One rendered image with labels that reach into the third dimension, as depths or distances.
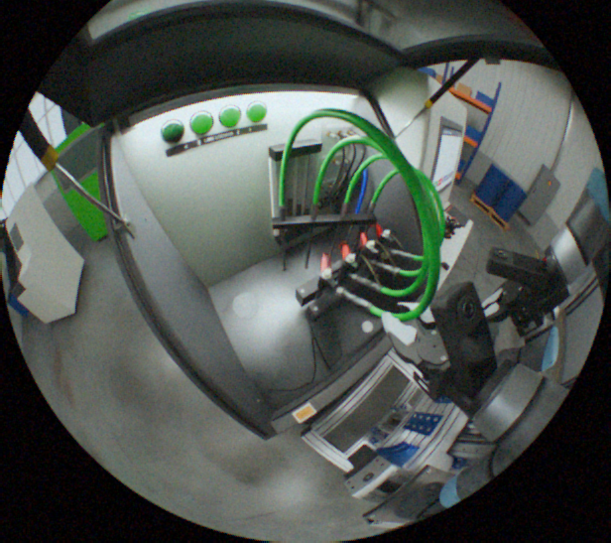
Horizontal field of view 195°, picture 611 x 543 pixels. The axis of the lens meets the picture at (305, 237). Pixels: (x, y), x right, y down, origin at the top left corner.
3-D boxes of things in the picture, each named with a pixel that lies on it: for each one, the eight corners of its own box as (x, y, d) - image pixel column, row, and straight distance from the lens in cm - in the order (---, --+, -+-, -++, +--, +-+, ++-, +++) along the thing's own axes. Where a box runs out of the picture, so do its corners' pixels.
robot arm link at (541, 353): (519, 383, 74) (554, 368, 69) (517, 342, 73) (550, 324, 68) (532, 373, 85) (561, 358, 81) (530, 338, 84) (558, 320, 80)
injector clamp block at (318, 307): (310, 328, 64) (315, 316, 49) (294, 305, 66) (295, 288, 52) (375, 278, 78) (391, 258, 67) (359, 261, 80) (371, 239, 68)
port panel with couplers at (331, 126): (318, 204, 65) (331, 116, 52) (312, 200, 67) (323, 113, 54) (343, 195, 73) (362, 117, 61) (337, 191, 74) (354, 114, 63)
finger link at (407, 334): (375, 341, 35) (411, 371, 30) (367, 317, 31) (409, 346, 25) (388, 332, 36) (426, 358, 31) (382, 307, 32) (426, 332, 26)
